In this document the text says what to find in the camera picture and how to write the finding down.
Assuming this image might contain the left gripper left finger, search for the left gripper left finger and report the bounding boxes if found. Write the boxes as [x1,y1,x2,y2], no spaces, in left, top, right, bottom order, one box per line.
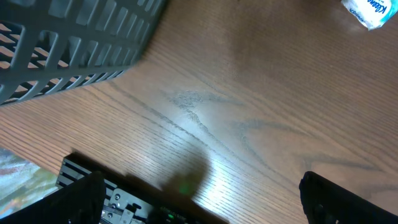
[1,172,106,224]

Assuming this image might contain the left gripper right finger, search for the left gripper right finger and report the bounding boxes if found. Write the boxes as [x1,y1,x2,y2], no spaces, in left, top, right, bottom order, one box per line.
[299,171,397,224]

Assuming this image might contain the green tissue pack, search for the green tissue pack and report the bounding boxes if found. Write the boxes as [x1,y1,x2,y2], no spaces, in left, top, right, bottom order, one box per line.
[341,0,397,30]

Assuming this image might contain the grey plastic mesh basket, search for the grey plastic mesh basket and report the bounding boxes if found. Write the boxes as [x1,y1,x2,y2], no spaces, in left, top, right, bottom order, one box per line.
[1,0,168,106]

